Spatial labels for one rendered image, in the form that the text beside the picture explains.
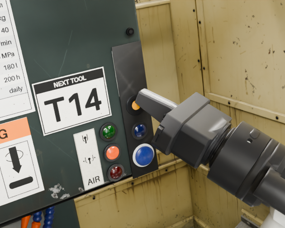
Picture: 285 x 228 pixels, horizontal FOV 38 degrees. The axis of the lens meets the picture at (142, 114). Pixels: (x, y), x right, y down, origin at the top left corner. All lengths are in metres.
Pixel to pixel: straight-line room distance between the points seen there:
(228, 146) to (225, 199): 1.36
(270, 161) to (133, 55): 0.23
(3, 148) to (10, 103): 0.06
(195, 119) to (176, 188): 1.53
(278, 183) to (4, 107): 0.33
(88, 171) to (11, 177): 0.10
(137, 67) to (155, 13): 1.21
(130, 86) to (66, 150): 0.13
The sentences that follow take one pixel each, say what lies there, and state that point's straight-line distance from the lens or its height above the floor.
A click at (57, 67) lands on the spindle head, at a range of 0.54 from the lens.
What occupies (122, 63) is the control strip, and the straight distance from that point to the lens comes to 0.57.
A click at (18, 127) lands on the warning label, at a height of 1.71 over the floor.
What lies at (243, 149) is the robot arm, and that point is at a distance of 0.51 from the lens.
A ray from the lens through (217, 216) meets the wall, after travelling 1.98.
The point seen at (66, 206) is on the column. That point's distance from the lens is 1.40.
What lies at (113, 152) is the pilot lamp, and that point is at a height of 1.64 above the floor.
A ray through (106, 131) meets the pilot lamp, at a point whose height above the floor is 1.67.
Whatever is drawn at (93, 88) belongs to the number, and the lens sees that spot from 0.56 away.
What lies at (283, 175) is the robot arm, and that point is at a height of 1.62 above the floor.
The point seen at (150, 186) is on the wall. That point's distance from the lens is 1.96.
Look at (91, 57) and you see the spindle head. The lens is 0.56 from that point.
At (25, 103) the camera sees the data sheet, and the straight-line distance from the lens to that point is 0.54.
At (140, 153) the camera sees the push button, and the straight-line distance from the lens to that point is 0.61.
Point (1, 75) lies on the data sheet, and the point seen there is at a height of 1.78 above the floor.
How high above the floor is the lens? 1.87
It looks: 19 degrees down
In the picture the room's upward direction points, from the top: 8 degrees counter-clockwise
